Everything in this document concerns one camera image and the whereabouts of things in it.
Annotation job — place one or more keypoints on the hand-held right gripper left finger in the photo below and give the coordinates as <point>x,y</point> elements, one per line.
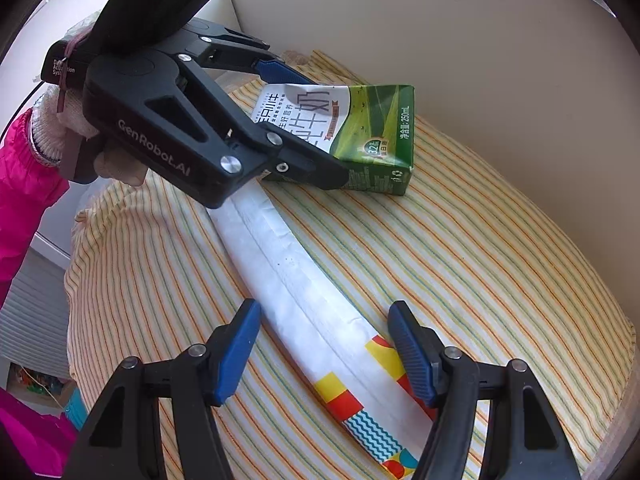
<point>240,350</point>

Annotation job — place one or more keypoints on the colourful small objects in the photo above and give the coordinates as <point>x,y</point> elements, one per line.
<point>40,385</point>

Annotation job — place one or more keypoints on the white patterned paper bag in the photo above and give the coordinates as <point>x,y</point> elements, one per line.
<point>295,280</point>

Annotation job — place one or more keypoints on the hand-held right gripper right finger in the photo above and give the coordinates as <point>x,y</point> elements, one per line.
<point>411,355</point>

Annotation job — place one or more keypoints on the person's left hand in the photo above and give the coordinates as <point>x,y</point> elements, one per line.
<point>120,165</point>

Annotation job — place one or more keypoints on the green milk carton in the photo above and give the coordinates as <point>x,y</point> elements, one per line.
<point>370,125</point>

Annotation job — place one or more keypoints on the person's left forearm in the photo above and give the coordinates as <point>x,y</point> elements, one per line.
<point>25,195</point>

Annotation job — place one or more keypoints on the striped bed sheet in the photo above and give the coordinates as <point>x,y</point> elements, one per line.
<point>500,260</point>

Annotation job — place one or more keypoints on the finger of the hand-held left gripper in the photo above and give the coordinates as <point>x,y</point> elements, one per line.
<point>272,66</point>
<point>210,160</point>

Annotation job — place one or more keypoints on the person's pink clothing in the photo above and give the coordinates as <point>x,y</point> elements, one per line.
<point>30,440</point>

